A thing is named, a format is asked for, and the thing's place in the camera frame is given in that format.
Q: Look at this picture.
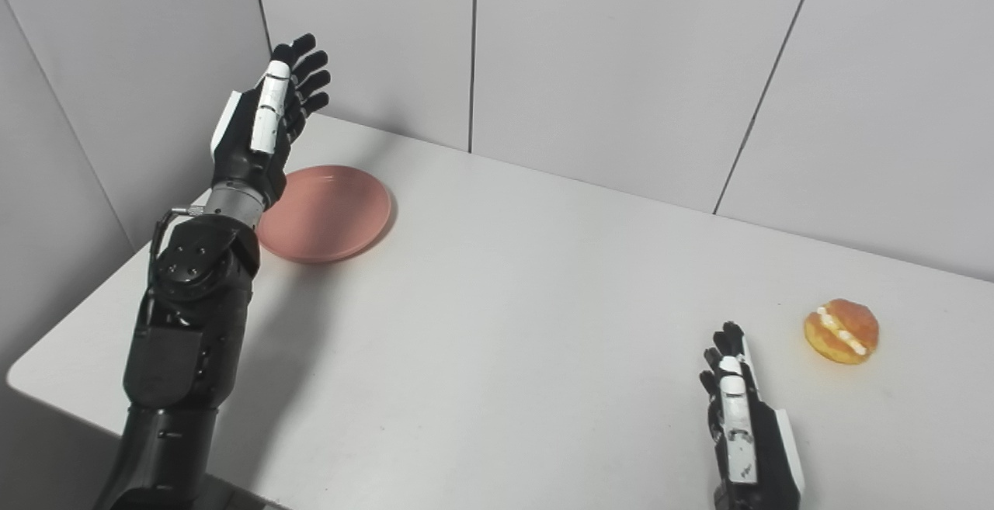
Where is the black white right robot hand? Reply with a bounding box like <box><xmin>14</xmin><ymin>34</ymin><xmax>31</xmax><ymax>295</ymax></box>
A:
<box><xmin>699</xmin><ymin>321</ymin><xmax>806</xmax><ymax>510</ymax></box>

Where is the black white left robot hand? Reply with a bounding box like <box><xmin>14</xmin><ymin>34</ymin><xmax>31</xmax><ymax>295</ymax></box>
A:
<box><xmin>210</xmin><ymin>33</ymin><xmax>332</xmax><ymax>210</ymax></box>

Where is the pink round plate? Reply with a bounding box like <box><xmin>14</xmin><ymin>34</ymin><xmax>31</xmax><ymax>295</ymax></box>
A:
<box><xmin>256</xmin><ymin>165</ymin><xmax>392</xmax><ymax>264</ymax></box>

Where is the cream puff pastry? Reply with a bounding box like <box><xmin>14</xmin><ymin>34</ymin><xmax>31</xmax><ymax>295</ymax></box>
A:
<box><xmin>804</xmin><ymin>299</ymin><xmax>880</xmax><ymax>365</ymax></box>

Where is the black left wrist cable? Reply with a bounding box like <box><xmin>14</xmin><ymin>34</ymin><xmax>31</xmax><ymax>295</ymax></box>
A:
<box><xmin>149</xmin><ymin>205</ymin><xmax>204</xmax><ymax>262</ymax></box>

